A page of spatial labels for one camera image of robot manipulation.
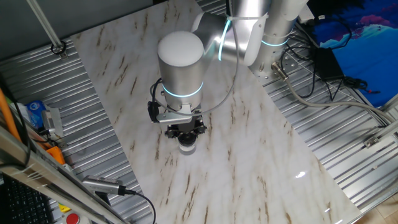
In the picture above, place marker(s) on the blue printed poster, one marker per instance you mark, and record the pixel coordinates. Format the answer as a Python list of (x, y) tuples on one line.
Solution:
[(367, 46)]

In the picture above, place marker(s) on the black power adapter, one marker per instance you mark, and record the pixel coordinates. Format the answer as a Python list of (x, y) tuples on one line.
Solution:
[(328, 63)]

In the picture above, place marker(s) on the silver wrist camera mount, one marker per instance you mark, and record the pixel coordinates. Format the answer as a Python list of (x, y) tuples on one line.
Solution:
[(172, 117)]

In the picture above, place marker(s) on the silver finned camera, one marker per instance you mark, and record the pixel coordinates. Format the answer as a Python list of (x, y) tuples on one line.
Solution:
[(99, 184)]

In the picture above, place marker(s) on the aluminium frame beam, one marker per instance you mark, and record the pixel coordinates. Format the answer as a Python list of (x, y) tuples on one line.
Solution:
[(37, 177)]

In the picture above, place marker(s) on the metal corner bracket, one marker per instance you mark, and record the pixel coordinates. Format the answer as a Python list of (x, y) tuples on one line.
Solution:
[(371, 141)]

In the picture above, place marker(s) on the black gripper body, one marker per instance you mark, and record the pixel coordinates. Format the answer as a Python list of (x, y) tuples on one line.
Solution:
[(186, 126)]

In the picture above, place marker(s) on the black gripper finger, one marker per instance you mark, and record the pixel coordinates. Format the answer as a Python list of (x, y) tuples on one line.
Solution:
[(172, 133), (201, 129)]

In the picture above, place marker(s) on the aluminium frame post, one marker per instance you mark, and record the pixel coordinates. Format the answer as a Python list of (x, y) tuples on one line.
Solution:
[(43, 25)]

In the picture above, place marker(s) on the red button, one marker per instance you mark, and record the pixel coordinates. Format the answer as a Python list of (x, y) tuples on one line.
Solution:
[(73, 218)]

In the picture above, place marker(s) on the black keyboard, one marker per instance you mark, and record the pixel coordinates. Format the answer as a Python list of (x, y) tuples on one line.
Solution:
[(21, 205)]

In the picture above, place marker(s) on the aluminium frame rail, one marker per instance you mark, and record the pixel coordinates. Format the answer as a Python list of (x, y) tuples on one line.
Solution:
[(388, 127)]

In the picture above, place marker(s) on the white power strip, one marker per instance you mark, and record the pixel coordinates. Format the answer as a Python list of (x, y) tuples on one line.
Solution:
[(308, 15)]

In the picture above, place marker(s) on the blue white tissue packet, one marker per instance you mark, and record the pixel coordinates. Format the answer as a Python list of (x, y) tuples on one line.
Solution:
[(35, 113)]

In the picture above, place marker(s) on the orange button box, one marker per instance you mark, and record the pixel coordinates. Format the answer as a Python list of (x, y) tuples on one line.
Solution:
[(56, 155)]

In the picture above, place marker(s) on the grey finned metal device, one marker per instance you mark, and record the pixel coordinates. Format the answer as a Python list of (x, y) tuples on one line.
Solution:
[(52, 121)]

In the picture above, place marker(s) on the clear glass jar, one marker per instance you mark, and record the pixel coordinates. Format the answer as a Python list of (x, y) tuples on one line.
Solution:
[(187, 150)]

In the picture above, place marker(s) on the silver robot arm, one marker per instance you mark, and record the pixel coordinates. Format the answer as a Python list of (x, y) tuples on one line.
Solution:
[(180, 77)]

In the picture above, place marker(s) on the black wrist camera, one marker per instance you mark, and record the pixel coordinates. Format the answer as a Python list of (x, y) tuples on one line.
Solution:
[(153, 112)]

